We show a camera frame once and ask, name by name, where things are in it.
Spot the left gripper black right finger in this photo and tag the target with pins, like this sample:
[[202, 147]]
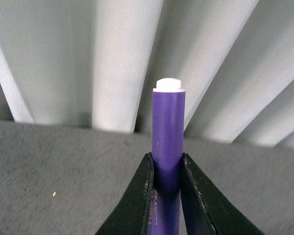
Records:
[[206, 210]]

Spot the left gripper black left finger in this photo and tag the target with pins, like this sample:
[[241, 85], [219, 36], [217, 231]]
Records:
[[133, 215]]

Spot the purple highlighter pen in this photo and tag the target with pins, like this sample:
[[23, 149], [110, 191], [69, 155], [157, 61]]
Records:
[[168, 104]]

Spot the grey pleated curtain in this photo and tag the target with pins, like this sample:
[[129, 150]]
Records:
[[94, 63]]

